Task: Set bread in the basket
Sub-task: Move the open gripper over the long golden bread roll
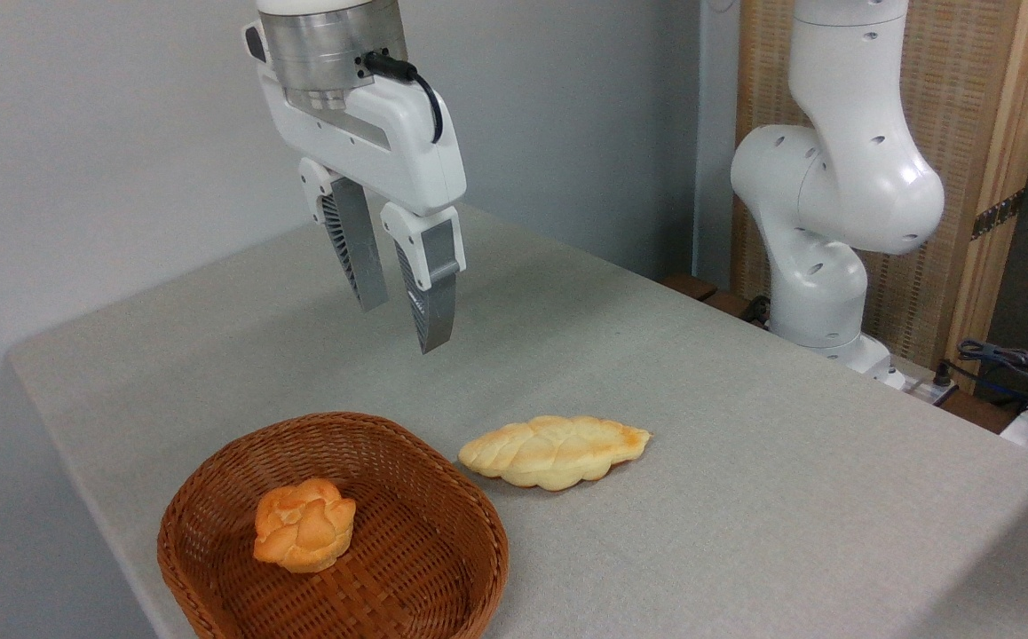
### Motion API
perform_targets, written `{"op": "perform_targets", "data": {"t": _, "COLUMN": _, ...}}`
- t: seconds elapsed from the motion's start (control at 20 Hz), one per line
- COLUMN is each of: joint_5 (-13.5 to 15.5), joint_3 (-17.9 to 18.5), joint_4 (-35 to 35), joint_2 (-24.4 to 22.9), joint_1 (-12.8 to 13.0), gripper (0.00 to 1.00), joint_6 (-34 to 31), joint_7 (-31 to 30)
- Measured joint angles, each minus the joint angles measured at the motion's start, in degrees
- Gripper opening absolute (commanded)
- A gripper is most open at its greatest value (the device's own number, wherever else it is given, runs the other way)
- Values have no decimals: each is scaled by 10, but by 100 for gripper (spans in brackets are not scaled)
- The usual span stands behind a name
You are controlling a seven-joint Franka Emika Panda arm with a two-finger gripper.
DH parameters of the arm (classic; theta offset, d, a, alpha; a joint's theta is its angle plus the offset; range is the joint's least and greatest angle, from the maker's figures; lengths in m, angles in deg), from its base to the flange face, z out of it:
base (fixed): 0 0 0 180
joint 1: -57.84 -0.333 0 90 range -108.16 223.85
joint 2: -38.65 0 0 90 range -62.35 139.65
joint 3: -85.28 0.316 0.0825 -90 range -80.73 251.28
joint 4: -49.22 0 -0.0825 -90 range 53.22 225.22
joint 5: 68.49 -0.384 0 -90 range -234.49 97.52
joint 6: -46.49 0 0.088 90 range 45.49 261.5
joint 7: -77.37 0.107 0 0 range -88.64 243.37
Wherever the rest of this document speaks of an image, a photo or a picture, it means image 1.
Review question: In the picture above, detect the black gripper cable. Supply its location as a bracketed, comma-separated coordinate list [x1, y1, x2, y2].
[363, 51, 445, 145]

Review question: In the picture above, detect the round orange bread roll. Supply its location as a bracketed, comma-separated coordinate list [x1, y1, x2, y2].
[253, 478, 358, 574]

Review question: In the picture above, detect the long braided bread loaf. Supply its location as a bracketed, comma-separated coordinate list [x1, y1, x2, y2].
[458, 415, 652, 492]

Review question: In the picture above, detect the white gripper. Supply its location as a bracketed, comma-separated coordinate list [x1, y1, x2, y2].
[255, 67, 469, 355]

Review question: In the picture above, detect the blue grey cable bundle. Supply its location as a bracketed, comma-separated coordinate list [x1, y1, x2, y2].
[956, 338, 1028, 411]

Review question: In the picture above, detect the black metal screen hinge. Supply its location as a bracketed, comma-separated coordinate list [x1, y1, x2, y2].
[970, 188, 1026, 241]

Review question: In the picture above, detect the brown woven wicker basket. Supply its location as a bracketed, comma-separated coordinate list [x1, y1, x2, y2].
[157, 412, 510, 639]

